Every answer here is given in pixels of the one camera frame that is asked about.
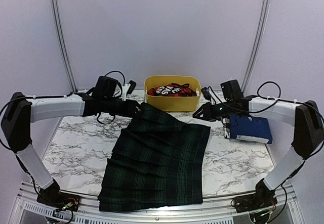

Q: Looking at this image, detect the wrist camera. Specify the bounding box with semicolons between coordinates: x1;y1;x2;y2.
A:
201;87;211;101
121;80;137;101

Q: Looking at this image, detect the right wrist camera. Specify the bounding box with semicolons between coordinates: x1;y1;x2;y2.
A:
201;87;211;101

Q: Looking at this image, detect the folded blue garment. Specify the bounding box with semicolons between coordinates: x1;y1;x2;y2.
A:
221;115;273;144

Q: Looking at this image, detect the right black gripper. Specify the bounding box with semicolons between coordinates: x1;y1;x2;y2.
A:
193;100;234;122

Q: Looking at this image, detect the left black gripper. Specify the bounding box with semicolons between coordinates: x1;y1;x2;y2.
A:
102;97;145;118

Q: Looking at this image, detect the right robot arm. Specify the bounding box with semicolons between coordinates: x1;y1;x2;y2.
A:
193;79;323;208

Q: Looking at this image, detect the yellow plastic basket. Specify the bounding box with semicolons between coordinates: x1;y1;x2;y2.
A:
144;75;201;112

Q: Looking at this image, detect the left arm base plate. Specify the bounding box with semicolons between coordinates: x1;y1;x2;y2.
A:
37;192;80;211

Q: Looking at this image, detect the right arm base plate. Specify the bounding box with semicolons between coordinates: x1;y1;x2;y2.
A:
230;194;277;213

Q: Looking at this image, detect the dark green plaid skirt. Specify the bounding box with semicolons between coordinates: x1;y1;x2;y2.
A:
98;103;211;212

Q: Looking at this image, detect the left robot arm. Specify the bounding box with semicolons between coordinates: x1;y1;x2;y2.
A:
1;75;139;206

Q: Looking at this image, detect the aluminium front rail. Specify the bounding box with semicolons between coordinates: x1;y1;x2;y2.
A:
15;181;297;224

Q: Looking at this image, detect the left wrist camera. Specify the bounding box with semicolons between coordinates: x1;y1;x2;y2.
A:
121;80;137;101

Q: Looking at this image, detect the red black plaid shirt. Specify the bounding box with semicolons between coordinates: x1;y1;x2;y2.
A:
147;83;197;97

